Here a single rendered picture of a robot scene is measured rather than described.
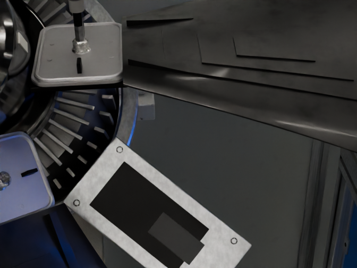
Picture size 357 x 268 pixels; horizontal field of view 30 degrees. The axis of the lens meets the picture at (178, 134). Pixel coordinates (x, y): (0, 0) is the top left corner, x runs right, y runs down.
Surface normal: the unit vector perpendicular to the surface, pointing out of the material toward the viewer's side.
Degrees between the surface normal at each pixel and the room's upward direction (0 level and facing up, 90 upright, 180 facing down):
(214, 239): 50
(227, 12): 6
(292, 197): 90
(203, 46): 7
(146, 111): 90
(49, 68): 0
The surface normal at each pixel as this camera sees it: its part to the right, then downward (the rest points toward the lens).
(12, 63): 0.96, 0.19
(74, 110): 0.14, -0.07
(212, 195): 0.08, 0.57
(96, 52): -0.01, -0.82
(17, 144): 0.75, -0.33
